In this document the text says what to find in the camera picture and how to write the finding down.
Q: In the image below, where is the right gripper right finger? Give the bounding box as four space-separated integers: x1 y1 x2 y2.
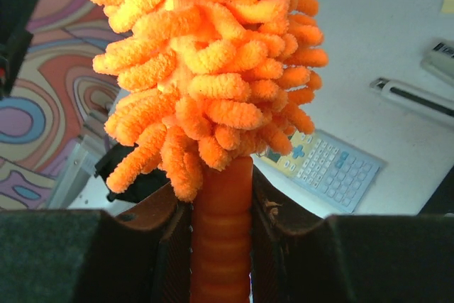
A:
252 169 453 302

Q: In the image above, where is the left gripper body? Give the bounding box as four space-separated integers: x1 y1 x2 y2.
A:
1 0 39 98

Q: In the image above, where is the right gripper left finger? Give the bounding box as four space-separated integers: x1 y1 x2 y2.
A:
1 186 191 302

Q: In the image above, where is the orange microfiber duster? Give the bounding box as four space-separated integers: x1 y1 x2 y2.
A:
84 0 329 303

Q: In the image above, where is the beige blue calculator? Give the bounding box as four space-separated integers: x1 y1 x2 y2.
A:
254 130 385 214

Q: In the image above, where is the black silver stapler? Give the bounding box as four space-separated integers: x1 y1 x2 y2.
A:
421 40 453 86

